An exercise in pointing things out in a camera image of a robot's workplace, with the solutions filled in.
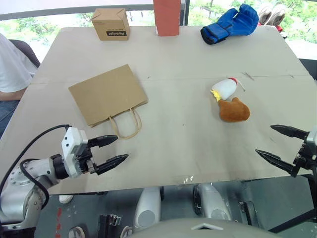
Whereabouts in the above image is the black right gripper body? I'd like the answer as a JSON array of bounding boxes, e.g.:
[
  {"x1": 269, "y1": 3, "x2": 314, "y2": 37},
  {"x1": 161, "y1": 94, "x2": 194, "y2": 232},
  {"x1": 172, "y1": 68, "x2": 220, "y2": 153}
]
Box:
[{"x1": 293, "y1": 141, "x2": 317, "y2": 172}]

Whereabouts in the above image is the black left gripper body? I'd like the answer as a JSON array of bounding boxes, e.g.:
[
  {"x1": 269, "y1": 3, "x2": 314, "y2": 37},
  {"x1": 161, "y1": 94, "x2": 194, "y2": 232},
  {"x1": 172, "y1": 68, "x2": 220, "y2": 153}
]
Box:
[{"x1": 74, "y1": 143, "x2": 98, "y2": 175}]

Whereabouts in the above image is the grey robot torso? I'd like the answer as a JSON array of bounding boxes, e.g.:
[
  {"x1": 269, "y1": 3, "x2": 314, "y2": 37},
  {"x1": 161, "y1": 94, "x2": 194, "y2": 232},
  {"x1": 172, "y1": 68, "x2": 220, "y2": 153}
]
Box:
[{"x1": 128, "y1": 218, "x2": 283, "y2": 238}]

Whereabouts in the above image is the black office chair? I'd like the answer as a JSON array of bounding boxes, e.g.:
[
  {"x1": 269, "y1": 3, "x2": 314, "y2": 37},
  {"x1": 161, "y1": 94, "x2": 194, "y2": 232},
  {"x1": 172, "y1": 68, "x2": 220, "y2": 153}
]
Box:
[{"x1": 8, "y1": 39, "x2": 41, "y2": 68}]

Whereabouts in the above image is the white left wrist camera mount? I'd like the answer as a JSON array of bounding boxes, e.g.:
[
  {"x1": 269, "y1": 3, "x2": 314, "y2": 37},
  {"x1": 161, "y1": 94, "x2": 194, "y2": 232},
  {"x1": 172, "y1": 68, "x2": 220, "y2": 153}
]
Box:
[{"x1": 60, "y1": 127, "x2": 88, "y2": 179}]

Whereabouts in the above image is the pair of beige shoes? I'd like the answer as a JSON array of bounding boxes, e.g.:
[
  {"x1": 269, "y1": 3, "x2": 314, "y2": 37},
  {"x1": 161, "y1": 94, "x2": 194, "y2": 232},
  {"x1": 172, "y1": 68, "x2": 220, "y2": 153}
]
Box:
[{"x1": 257, "y1": 3, "x2": 288, "y2": 26}]

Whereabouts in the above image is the tall red-orange box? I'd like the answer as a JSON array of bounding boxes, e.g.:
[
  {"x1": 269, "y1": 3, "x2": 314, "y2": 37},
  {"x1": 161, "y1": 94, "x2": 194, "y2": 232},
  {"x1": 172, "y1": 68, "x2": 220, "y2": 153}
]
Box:
[{"x1": 153, "y1": 0, "x2": 181, "y2": 37}]

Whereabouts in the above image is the white sneaker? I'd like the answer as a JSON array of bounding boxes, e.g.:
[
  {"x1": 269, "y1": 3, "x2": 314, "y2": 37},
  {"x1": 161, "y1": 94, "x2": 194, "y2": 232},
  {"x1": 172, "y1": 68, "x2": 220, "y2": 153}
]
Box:
[{"x1": 58, "y1": 194, "x2": 74, "y2": 204}]

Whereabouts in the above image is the person in white shirt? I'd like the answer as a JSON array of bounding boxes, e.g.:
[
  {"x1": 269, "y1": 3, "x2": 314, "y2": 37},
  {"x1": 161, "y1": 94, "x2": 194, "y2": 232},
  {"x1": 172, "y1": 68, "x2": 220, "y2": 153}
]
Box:
[{"x1": 0, "y1": 33, "x2": 37, "y2": 139}]

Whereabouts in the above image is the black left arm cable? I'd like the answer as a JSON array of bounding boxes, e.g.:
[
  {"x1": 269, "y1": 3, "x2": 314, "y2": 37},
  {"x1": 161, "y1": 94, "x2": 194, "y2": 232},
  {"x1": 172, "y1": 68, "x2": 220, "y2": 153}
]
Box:
[{"x1": 0, "y1": 124, "x2": 70, "y2": 210}]

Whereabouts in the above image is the blue boxing glove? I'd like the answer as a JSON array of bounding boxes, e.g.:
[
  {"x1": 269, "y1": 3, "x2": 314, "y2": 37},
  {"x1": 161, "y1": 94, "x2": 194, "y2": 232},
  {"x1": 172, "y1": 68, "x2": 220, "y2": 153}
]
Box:
[{"x1": 200, "y1": 3, "x2": 260, "y2": 46}]

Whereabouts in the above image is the small brown cardboard box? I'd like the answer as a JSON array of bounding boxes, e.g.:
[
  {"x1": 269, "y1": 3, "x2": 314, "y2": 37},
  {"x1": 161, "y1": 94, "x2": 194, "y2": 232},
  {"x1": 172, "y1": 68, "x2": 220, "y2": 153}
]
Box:
[{"x1": 91, "y1": 7, "x2": 131, "y2": 41}]

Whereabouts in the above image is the white plush chicken toy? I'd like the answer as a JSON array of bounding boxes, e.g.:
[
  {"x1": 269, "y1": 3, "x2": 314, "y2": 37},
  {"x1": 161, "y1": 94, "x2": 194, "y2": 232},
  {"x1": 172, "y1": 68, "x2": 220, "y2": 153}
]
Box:
[{"x1": 210, "y1": 77, "x2": 246, "y2": 102}]

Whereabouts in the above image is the brown paper bag with handles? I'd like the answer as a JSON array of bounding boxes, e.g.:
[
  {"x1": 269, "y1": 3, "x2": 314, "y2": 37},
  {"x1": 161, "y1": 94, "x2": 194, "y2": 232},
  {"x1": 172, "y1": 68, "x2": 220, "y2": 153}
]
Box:
[{"x1": 68, "y1": 63, "x2": 149, "y2": 139}]

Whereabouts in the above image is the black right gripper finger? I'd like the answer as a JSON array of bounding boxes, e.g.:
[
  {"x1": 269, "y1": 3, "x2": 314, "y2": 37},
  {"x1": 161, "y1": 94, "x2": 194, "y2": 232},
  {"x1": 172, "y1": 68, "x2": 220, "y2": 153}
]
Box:
[
  {"x1": 255, "y1": 149, "x2": 302, "y2": 178},
  {"x1": 270, "y1": 124, "x2": 310, "y2": 141}
]

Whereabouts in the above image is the silver right robot leg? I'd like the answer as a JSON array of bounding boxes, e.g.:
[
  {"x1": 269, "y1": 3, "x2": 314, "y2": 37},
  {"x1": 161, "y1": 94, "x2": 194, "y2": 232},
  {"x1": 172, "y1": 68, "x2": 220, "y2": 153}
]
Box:
[{"x1": 193, "y1": 183, "x2": 233, "y2": 222}]

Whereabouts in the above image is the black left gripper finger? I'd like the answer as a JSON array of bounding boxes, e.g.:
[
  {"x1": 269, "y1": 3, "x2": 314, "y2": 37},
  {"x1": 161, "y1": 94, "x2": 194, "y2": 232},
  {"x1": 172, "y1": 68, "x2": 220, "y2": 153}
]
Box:
[
  {"x1": 95, "y1": 153, "x2": 130, "y2": 176},
  {"x1": 87, "y1": 134, "x2": 119, "y2": 149}
]

